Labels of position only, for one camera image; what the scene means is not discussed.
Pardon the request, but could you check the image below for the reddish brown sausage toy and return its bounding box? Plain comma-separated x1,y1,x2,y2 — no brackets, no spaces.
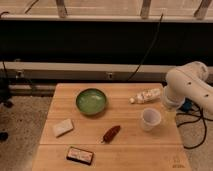
102,125,121,143

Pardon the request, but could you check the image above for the green ceramic bowl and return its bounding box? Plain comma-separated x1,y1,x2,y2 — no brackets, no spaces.
76,88,107,116

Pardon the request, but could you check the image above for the white plastic cup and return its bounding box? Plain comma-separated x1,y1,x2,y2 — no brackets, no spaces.
141,108,162,131

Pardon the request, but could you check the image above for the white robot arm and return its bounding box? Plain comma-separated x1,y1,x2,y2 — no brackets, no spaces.
161,61,213,114

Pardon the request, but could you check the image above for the black floor cable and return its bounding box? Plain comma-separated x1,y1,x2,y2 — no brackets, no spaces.
175,103,213,150

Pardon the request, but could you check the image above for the wooden table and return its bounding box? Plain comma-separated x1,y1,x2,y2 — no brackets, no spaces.
32,83,191,171

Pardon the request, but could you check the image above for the black chair base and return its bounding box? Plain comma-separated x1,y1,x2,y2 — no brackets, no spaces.
0,63,13,142

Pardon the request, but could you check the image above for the white sponge block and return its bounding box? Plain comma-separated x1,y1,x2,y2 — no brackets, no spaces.
53,119,74,137

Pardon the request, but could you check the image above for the black hanging cable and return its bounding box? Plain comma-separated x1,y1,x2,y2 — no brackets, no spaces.
127,12,165,82

